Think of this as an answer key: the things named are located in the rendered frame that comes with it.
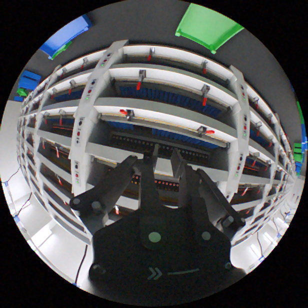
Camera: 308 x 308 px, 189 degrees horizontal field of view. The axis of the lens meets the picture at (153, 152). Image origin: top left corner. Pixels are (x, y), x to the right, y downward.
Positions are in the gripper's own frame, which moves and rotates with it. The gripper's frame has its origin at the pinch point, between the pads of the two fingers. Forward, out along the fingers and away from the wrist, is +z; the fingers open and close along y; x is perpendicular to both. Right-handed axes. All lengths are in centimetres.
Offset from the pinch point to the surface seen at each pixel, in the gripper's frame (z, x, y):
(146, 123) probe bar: 19.3, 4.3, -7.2
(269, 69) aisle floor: 7, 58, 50
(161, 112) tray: 15.5, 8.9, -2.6
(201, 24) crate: 9, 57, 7
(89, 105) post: 15.1, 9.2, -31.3
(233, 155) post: 15.1, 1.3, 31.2
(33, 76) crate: 7, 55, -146
